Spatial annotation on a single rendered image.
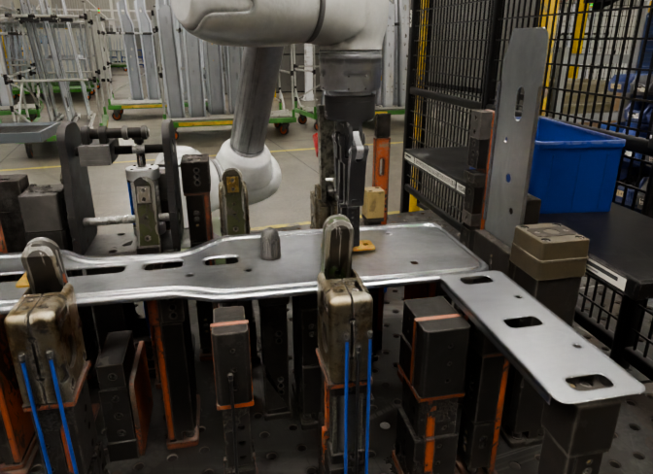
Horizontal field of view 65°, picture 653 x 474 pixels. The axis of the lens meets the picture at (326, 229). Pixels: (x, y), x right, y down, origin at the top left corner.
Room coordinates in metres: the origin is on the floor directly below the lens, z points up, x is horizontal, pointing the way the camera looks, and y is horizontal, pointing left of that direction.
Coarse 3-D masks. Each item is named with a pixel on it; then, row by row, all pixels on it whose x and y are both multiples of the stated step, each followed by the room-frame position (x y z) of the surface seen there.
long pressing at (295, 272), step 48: (240, 240) 0.82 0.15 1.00; (288, 240) 0.82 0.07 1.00; (384, 240) 0.82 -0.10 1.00; (432, 240) 0.82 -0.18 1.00; (0, 288) 0.63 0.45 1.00; (96, 288) 0.63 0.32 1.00; (144, 288) 0.64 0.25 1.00; (192, 288) 0.64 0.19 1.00; (240, 288) 0.64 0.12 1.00; (288, 288) 0.64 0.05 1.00
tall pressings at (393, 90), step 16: (400, 0) 8.92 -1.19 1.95; (400, 16) 8.90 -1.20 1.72; (400, 32) 8.88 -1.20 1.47; (384, 48) 8.77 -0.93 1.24; (400, 48) 8.86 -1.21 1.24; (384, 64) 8.74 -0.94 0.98; (400, 64) 8.84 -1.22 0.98; (384, 80) 8.72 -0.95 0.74; (400, 80) 8.83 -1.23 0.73; (384, 96) 8.69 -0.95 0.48; (400, 96) 8.81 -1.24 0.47
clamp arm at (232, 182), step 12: (228, 168) 0.89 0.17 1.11; (228, 180) 0.88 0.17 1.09; (240, 180) 0.89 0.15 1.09; (228, 192) 0.88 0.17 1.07; (240, 192) 0.89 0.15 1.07; (228, 204) 0.88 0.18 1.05; (240, 204) 0.88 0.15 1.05; (228, 216) 0.87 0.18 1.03; (240, 216) 0.88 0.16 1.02; (228, 228) 0.87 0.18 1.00; (240, 228) 0.87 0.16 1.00
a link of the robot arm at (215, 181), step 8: (160, 152) 1.44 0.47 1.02; (184, 152) 1.43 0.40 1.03; (192, 152) 1.45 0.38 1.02; (160, 160) 1.42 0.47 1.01; (160, 168) 1.41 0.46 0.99; (216, 176) 1.46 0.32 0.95; (216, 184) 1.45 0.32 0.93; (216, 192) 1.45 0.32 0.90; (184, 200) 1.39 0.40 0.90; (216, 200) 1.45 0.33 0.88; (184, 208) 1.39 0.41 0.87; (216, 208) 1.47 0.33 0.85; (184, 216) 1.40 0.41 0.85; (184, 224) 1.40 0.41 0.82
